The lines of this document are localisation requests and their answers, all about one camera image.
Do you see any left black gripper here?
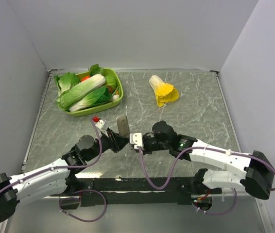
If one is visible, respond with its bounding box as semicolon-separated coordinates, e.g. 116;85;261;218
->
86;127;131;161

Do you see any white remote control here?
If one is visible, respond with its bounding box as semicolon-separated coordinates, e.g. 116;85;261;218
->
116;115;130;138

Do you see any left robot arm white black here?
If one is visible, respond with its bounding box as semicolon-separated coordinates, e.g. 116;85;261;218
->
0;130;129;223

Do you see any yellow cabbage toy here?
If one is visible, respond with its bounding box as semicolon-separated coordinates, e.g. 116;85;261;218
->
149;75;179;107

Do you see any bok choy toy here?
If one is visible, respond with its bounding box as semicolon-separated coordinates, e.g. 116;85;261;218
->
69;86;106;112

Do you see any round green cabbage toy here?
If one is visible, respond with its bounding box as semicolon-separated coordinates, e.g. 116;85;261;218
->
104;75;117;90

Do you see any large napa cabbage toy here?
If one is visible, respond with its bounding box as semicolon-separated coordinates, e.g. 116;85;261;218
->
56;74;106;111

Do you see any green plastic tray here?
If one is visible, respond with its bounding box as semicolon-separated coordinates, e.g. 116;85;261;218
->
58;64;123;117

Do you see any green leaf lettuce toy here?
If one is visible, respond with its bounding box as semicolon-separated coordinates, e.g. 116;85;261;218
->
54;72;80;96

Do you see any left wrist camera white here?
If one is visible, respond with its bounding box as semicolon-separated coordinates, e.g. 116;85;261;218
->
92;116;110;136

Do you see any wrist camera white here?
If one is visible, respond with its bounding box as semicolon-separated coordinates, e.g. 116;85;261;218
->
129;133;144;150
92;116;110;136

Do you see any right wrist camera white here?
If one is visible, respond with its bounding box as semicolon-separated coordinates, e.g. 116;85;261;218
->
129;133;144;150

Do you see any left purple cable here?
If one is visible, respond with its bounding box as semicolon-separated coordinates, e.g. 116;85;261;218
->
0;118;104;219

